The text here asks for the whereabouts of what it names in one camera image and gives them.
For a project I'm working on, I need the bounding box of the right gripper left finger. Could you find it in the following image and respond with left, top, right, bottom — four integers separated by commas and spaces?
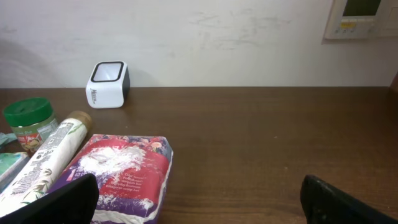
1, 174, 99, 224

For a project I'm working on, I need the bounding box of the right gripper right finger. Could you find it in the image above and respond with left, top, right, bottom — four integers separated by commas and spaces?
300, 175, 397, 224

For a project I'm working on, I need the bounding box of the white tube with tan cap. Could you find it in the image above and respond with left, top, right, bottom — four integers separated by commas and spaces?
1, 111, 92, 217

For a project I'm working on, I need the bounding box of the purple red pad pack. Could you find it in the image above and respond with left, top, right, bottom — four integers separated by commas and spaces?
50, 134, 174, 224

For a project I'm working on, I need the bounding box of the small teal tissue pack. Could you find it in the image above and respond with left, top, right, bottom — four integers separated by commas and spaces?
0, 152, 29, 192

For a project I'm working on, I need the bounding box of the green lid jar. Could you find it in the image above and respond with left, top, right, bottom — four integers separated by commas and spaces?
2, 97, 58, 156

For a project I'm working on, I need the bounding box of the teal wipes packet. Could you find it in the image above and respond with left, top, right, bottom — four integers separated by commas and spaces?
0, 133, 17, 149

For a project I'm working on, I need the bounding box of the white barcode scanner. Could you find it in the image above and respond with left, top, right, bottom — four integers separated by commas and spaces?
85, 61, 131, 109

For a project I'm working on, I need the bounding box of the beige wall control panel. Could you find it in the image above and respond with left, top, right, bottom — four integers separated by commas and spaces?
323, 0, 397, 40

